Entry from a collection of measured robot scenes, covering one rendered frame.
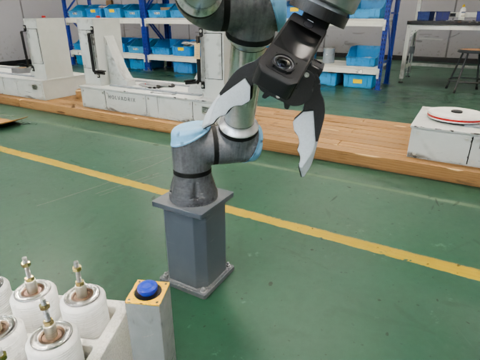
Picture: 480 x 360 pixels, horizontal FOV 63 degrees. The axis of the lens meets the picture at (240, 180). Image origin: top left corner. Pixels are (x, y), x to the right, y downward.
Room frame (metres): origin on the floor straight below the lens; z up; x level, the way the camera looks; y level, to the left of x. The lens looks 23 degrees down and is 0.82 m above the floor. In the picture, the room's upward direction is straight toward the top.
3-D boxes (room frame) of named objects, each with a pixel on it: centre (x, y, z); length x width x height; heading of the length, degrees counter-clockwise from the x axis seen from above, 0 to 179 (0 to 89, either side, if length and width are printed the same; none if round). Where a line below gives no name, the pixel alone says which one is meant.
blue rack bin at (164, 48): (6.62, 1.14, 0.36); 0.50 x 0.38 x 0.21; 151
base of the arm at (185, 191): (1.10, 0.14, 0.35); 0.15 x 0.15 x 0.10
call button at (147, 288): (0.63, 0.18, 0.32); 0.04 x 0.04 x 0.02
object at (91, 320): (0.69, 0.35, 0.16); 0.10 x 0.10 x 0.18
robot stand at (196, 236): (1.10, 0.14, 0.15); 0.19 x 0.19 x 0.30; 60
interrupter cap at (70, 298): (0.69, 0.35, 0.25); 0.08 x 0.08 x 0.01
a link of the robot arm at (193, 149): (1.10, 0.14, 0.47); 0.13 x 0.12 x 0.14; 103
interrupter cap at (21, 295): (0.71, 0.47, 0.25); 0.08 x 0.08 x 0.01
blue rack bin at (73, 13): (7.49, 2.72, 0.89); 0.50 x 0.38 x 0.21; 149
